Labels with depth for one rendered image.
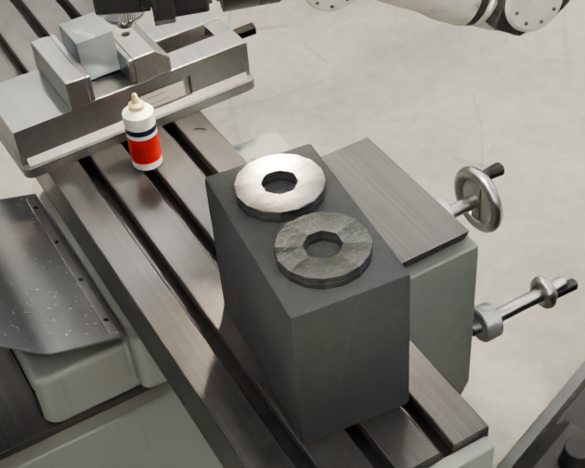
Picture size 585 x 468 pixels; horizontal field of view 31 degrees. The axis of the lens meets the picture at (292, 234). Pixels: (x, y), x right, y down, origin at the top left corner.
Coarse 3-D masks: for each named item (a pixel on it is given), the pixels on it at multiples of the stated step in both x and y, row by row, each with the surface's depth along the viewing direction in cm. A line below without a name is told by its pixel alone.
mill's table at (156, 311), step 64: (0, 0) 174; (64, 0) 175; (0, 64) 160; (192, 128) 145; (64, 192) 137; (128, 192) 136; (192, 192) 135; (128, 256) 127; (192, 256) 126; (128, 320) 130; (192, 320) 122; (192, 384) 112; (256, 384) 112; (448, 384) 110; (256, 448) 106; (320, 448) 105; (384, 448) 105; (448, 448) 107
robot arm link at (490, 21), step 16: (400, 0) 124; (416, 0) 125; (432, 0) 125; (448, 0) 126; (464, 0) 126; (480, 0) 127; (496, 0) 127; (432, 16) 128; (448, 16) 127; (464, 16) 128; (480, 16) 129; (496, 16) 127; (512, 32) 129
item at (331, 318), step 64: (256, 192) 103; (320, 192) 103; (256, 256) 99; (320, 256) 98; (384, 256) 98; (256, 320) 106; (320, 320) 94; (384, 320) 98; (320, 384) 100; (384, 384) 104
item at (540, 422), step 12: (576, 372) 181; (564, 384) 179; (576, 384) 179; (564, 396) 177; (552, 408) 175; (540, 420) 174; (528, 432) 172; (516, 444) 171; (528, 444) 171; (504, 456) 169; (516, 456) 169
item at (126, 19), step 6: (144, 12) 121; (108, 18) 119; (114, 18) 119; (120, 18) 119; (126, 18) 119; (132, 18) 119; (138, 18) 120; (114, 24) 119; (120, 24) 119; (126, 24) 119
